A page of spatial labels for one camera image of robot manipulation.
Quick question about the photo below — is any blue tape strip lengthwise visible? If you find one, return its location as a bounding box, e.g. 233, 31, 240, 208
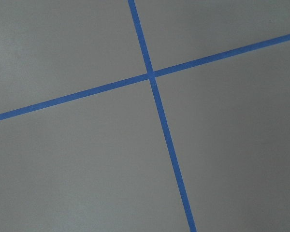
128, 0, 197, 232

